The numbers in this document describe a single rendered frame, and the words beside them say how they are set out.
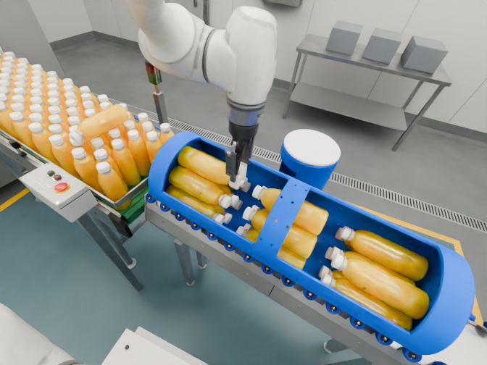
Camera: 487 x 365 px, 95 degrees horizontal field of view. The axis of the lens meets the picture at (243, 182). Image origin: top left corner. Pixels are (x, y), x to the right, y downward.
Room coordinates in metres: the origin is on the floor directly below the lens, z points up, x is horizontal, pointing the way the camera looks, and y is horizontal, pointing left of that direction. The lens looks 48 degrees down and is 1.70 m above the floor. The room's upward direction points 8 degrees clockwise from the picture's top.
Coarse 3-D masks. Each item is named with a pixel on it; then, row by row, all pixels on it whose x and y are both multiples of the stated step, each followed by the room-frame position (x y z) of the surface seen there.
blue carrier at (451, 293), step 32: (160, 160) 0.50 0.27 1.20; (224, 160) 0.66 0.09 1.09; (160, 192) 0.44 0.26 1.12; (288, 192) 0.41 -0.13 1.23; (320, 192) 0.44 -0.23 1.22; (224, 224) 0.44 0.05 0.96; (288, 224) 0.32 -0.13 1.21; (352, 224) 0.44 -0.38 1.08; (384, 224) 0.36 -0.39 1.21; (256, 256) 0.28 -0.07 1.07; (320, 256) 0.37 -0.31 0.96; (448, 256) 0.28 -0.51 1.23; (320, 288) 0.21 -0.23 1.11; (448, 288) 0.20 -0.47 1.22; (384, 320) 0.15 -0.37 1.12; (416, 320) 0.18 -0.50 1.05; (448, 320) 0.15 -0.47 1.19; (416, 352) 0.10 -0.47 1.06
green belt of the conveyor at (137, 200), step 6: (6, 138) 0.81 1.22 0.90; (24, 150) 0.74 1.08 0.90; (42, 162) 0.68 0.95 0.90; (132, 186) 0.61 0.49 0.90; (138, 192) 0.59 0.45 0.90; (144, 192) 0.59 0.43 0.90; (132, 198) 0.55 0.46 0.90; (138, 198) 0.55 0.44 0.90; (108, 204) 0.50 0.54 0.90; (132, 204) 0.52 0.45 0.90; (138, 204) 0.52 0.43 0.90; (120, 210) 0.48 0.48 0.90; (126, 210) 0.49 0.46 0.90; (132, 210) 0.49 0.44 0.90; (138, 210) 0.51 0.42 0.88; (126, 216) 0.46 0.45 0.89; (132, 216) 0.47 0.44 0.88; (138, 216) 0.50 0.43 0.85
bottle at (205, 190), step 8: (176, 168) 0.52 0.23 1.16; (184, 168) 0.52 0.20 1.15; (176, 176) 0.49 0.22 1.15; (184, 176) 0.49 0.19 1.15; (192, 176) 0.49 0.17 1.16; (200, 176) 0.50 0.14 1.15; (176, 184) 0.47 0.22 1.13; (184, 184) 0.47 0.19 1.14; (192, 184) 0.46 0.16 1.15; (200, 184) 0.46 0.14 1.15; (208, 184) 0.47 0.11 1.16; (216, 184) 0.48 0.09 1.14; (192, 192) 0.45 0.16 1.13; (200, 192) 0.44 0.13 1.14; (208, 192) 0.44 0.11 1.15; (216, 192) 0.44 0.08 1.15; (200, 200) 0.43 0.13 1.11; (208, 200) 0.42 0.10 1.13; (216, 200) 0.43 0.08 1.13
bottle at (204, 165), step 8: (184, 152) 0.55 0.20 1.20; (192, 152) 0.55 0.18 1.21; (200, 152) 0.56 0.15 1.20; (184, 160) 0.53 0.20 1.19; (192, 160) 0.52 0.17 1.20; (200, 160) 0.52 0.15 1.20; (208, 160) 0.52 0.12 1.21; (216, 160) 0.53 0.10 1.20; (192, 168) 0.51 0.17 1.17; (200, 168) 0.50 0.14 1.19; (208, 168) 0.50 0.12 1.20; (216, 168) 0.49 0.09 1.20; (224, 168) 0.50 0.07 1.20; (208, 176) 0.48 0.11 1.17; (216, 176) 0.48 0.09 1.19; (224, 176) 0.48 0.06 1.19; (224, 184) 0.47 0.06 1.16
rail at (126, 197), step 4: (144, 180) 0.59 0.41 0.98; (140, 184) 0.57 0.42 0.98; (144, 184) 0.58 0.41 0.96; (136, 188) 0.55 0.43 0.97; (140, 188) 0.56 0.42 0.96; (128, 192) 0.52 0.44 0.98; (132, 192) 0.53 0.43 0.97; (136, 192) 0.54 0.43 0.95; (124, 196) 0.50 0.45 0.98; (128, 196) 0.51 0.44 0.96; (132, 196) 0.52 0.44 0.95; (120, 200) 0.48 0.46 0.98; (124, 200) 0.49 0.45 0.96; (116, 204) 0.46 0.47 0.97; (120, 204) 0.47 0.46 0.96
